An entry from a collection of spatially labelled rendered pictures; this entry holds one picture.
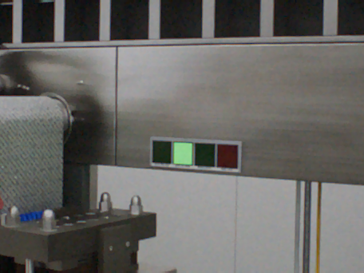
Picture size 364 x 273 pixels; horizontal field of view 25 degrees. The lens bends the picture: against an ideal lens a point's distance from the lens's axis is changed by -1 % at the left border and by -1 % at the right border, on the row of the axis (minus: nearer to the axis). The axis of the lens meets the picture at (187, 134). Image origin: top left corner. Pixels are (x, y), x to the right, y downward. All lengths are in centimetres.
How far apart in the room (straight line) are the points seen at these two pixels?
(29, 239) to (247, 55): 63
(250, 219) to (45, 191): 263
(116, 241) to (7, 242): 25
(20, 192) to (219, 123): 49
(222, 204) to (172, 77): 270
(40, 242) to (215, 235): 297
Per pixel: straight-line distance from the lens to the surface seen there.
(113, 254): 189
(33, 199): 199
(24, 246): 179
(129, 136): 204
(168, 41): 198
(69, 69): 216
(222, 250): 466
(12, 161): 193
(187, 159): 194
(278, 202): 445
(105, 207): 208
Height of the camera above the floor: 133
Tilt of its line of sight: 3 degrees down
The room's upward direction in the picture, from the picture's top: 1 degrees clockwise
